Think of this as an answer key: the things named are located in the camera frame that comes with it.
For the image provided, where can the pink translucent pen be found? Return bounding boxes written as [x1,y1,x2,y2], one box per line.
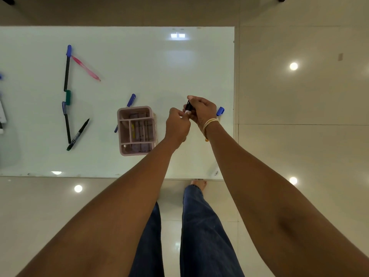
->
[71,55,101,82]

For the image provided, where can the beige beaded bracelet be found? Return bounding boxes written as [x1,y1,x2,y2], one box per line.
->
[202,118,220,142]

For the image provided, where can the white flat object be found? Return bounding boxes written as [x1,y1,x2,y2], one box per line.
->
[0,93,7,135]

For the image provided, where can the black marker with green end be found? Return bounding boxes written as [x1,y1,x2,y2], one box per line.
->
[66,118,90,152]

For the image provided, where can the blue denim jeans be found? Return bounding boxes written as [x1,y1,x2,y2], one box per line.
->
[128,184,245,277]

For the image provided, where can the black pen with blue cap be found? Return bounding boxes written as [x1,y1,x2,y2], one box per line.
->
[64,44,72,92]

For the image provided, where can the person's left hand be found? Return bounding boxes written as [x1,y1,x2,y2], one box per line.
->
[165,107,191,147]

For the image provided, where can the person's right hand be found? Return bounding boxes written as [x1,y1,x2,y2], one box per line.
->
[183,96,217,132]

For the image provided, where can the person's right forearm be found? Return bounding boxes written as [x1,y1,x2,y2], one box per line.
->
[204,121,369,277]

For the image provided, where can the person's left forearm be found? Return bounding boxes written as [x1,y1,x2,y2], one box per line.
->
[16,138,185,277]

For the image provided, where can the pink plastic desk organizer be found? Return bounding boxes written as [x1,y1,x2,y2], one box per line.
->
[117,106,158,157]

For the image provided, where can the black pen with grey-blue cap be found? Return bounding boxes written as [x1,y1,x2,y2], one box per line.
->
[62,101,72,144]

